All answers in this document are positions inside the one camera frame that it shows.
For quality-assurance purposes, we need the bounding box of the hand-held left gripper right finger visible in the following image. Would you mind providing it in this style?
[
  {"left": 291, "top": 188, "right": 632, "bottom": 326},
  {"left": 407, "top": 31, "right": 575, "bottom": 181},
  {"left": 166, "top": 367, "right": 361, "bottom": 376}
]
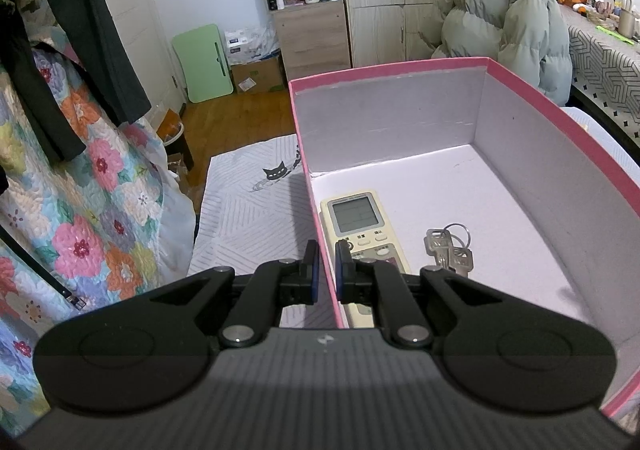
[{"left": 335, "top": 239, "right": 531, "bottom": 350}]

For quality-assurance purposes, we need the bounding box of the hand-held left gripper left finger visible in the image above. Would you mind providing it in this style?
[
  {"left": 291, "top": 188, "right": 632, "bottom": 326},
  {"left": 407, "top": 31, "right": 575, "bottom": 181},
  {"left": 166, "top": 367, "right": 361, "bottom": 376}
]
[{"left": 120, "top": 240, "right": 321, "bottom": 350}]

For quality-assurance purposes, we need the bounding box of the cream remote control with screen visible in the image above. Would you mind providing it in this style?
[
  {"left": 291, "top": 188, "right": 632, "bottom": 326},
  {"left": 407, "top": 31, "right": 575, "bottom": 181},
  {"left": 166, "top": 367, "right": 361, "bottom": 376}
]
[{"left": 320, "top": 189, "right": 406, "bottom": 328}]

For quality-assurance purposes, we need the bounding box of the bunch of keys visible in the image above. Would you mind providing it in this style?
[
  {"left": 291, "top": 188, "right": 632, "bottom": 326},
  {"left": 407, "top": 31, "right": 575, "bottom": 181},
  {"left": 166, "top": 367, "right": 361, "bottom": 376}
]
[{"left": 425, "top": 223, "right": 473, "bottom": 278}]

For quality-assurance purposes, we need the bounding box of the pink cardboard box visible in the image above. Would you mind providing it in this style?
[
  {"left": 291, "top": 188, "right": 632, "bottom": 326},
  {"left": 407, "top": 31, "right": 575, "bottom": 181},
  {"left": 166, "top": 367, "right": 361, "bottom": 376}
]
[{"left": 287, "top": 57, "right": 640, "bottom": 436}]

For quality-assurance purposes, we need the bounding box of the waste bin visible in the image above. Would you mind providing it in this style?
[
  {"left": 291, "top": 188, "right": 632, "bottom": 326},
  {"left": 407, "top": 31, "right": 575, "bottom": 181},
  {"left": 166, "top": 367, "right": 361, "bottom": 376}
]
[{"left": 157, "top": 108, "right": 193, "bottom": 171}]

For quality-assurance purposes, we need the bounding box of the floral quilt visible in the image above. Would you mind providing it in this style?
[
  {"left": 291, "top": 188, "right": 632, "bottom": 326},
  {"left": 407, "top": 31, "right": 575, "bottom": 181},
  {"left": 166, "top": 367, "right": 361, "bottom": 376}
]
[{"left": 0, "top": 0, "right": 196, "bottom": 431}]

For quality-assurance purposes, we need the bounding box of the green folding table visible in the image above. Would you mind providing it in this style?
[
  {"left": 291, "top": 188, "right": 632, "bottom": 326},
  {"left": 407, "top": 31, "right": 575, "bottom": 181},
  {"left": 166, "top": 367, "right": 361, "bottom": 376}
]
[{"left": 172, "top": 24, "right": 234, "bottom": 104}]

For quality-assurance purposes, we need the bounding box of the wooden shelf cabinet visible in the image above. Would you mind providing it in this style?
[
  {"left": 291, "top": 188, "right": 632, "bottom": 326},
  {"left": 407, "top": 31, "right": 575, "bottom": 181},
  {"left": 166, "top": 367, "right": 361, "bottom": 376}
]
[{"left": 252, "top": 0, "right": 351, "bottom": 81}]

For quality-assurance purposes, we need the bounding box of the white blue tissue pack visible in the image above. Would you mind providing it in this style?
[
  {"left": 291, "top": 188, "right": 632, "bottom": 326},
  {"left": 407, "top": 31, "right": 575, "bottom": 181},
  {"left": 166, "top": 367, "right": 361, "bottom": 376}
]
[{"left": 224, "top": 25, "right": 281, "bottom": 66}]

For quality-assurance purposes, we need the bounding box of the black belt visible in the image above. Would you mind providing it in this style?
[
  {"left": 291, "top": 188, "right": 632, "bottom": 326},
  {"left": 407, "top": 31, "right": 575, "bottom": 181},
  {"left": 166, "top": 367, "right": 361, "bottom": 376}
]
[{"left": 0, "top": 225, "right": 83, "bottom": 308}]

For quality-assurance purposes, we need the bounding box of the grey puffer jacket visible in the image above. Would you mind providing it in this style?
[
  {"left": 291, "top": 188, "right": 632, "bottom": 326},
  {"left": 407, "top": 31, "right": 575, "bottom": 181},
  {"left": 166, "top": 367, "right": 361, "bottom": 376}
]
[{"left": 431, "top": 0, "right": 572, "bottom": 106}]

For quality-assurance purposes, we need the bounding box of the table with patterned cloth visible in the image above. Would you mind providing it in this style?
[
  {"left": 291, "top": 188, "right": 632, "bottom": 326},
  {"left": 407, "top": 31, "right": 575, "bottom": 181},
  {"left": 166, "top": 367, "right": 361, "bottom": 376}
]
[{"left": 560, "top": 5, "right": 640, "bottom": 151}]

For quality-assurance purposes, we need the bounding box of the dark hanging garment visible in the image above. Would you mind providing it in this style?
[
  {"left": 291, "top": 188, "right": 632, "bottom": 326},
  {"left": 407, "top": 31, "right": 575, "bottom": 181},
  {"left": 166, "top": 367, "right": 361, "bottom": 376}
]
[{"left": 0, "top": 0, "right": 152, "bottom": 166}]

